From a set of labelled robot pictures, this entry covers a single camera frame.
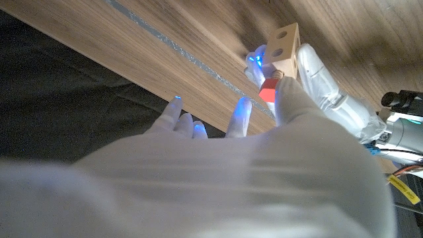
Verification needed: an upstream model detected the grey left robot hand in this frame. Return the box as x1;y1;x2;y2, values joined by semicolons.
243;42;388;145

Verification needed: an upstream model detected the yellow cable label tag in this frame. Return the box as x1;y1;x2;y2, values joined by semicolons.
387;174;422;206

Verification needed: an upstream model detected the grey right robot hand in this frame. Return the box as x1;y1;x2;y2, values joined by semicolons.
0;76;397;238

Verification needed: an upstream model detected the black backdrop curtain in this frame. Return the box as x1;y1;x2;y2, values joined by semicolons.
0;9;225;165

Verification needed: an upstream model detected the small wooden block with holes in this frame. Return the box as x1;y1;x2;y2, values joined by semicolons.
262;22;301;79

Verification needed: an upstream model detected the red-headed wooden screw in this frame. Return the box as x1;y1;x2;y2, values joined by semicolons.
258;69;285;103

